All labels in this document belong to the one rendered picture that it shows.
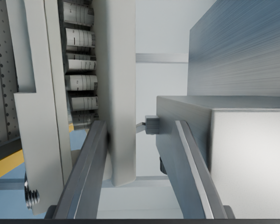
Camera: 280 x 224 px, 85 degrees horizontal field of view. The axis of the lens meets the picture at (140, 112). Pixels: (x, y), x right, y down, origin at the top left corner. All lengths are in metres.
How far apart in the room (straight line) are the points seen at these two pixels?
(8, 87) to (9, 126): 0.05
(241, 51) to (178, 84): 3.06
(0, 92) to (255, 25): 0.45
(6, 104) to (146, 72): 3.16
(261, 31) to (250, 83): 0.10
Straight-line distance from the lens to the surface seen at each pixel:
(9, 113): 0.27
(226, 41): 0.50
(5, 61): 0.27
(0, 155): 0.22
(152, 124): 0.27
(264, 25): 0.40
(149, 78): 3.35
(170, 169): 0.20
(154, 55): 1.16
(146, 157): 3.82
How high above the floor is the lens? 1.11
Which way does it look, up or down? 2 degrees up
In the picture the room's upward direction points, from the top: 90 degrees clockwise
